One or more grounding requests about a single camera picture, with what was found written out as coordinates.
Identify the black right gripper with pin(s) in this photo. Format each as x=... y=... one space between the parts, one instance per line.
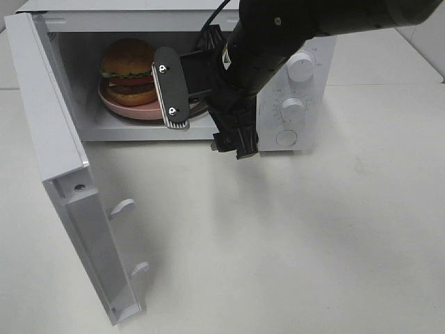
x=227 y=76

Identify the white timer knob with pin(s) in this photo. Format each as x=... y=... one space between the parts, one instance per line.
x=292 y=109

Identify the pink round plate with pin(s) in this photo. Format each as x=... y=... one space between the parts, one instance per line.
x=144 y=112

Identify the round white door button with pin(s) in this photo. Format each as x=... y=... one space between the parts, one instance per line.
x=287 y=138

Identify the burger with lettuce and tomato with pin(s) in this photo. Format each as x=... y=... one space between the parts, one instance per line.
x=126 y=68

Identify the white microwave door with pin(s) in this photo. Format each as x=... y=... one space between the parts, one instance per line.
x=65 y=168

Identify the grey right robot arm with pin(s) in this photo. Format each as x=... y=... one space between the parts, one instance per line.
x=268 y=33

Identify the white upper power knob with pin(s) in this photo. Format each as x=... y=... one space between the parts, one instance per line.
x=300 y=66

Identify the white microwave oven body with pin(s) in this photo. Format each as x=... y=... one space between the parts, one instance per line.
x=85 y=28

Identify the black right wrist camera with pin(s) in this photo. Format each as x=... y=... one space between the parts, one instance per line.
x=171 y=88

